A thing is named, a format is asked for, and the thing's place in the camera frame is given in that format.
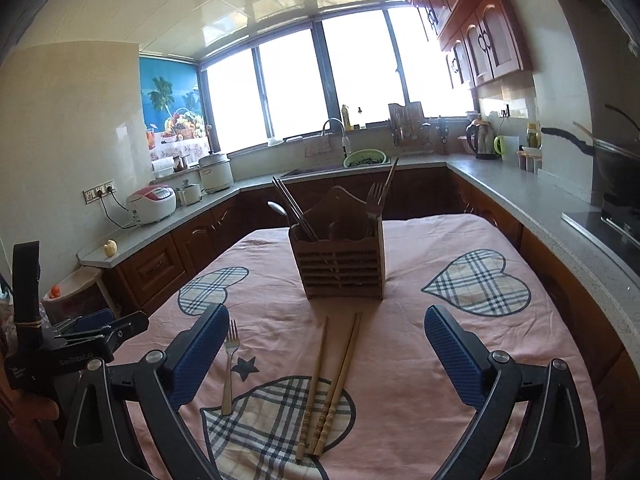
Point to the tropical fruit wall poster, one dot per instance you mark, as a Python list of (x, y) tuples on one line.
[(165, 90)]

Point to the yellow jar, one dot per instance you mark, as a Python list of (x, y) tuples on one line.
[(534, 135)]

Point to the grey kitchen counter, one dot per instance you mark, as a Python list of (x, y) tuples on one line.
[(525, 185)]

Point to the wall power strip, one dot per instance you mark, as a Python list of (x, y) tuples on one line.
[(97, 191)]

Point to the steel spoon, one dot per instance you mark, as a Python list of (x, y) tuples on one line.
[(276, 207)]

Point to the kitchen tool stand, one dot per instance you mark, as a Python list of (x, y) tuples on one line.
[(442, 135)]

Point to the white slow cooker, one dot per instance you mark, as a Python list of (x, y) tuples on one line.
[(216, 175)]

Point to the yellow bottle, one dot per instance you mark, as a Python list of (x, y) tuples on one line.
[(346, 119)]

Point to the dark bottle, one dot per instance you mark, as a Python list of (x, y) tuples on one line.
[(359, 120)]

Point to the white dish cloth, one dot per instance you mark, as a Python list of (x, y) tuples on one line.
[(317, 146)]

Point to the steel electric kettle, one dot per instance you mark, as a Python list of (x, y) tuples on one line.
[(484, 140)]

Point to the dish rack with cutting boards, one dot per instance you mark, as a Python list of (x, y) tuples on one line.
[(407, 120)]

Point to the large steel fork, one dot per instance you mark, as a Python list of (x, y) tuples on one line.
[(374, 200)]

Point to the pink plaid-heart tablecloth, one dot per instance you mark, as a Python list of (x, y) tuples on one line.
[(400, 350)]

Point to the brown wooden base cabinets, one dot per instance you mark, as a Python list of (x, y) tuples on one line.
[(210, 230)]

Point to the small white pot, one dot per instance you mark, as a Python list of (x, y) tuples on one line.
[(190, 194)]

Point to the light wooden chopstick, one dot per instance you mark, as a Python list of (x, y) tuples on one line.
[(316, 370), (345, 360)]

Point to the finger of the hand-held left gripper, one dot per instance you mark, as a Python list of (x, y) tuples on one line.
[(125, 325), (95, 320)]

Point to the small white dish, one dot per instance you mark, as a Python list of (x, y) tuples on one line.
[(274, 141)]

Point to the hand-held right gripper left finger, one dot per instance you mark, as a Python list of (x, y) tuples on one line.
[(200, 350)]

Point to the green colander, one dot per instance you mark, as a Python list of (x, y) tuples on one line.
[(365, 159)]

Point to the white container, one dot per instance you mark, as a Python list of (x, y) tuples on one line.
[(511, 149)]

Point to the spice jars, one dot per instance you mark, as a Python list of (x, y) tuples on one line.
[(530, 160)]

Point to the brown wooden chopstick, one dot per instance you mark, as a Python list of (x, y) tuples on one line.
[(389, 180)]

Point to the red and white rice cooker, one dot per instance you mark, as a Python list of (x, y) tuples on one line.
[(150, 205)]

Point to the yellow fruit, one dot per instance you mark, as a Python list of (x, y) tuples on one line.
[(110, 248)]

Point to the wooden utensil holder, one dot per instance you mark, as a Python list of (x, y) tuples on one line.
[(340, 270)]

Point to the kitchen window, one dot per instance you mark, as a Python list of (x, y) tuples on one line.
[(290, 85)]

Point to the wall socket with plug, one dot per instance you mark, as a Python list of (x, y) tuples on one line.
[(505, 111)]

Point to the sink faucet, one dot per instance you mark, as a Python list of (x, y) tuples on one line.
[(345, 142)]

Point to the brown wooden wall cabinets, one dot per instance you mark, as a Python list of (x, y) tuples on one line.
[(480, 35)]

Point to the black stove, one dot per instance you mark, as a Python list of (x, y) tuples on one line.
[(615, 220)]

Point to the small steel fork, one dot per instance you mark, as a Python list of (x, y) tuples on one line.
[(230, 380)]

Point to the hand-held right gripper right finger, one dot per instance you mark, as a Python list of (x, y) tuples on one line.
[(452, 350)]

